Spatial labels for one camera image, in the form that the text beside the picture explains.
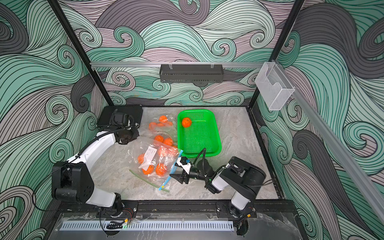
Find oranges in blue-zip bag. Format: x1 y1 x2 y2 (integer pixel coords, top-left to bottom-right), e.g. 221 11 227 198
137 135 180 178

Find clear acrylic wall holder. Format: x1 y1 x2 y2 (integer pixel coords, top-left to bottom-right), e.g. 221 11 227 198
255 62 295 111

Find black wall tray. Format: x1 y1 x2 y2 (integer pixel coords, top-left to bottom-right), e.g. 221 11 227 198
160 64 224 87

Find blue-zip clear bag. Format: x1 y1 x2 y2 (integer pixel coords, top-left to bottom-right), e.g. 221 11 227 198
127 137 183 193

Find green-zip clear bag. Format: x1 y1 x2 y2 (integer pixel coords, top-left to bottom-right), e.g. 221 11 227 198
129 170 170 193

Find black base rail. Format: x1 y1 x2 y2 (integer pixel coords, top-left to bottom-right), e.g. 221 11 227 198
56 199 298 220

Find green plastic basket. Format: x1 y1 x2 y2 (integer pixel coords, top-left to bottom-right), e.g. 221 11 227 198
177 109 222 159

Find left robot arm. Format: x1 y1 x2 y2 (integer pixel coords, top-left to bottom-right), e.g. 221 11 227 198
52 112 139 218

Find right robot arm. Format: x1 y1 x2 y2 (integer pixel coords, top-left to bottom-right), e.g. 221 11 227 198
170 148 270 218

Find orange taken out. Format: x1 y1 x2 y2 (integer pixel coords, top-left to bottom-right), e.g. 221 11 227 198
182 118 192 128

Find white slotted cable duct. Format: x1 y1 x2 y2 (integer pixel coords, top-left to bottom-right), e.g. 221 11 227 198
59 221 235 232

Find black case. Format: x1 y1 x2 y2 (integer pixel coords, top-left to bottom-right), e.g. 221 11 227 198
97 105 143 130

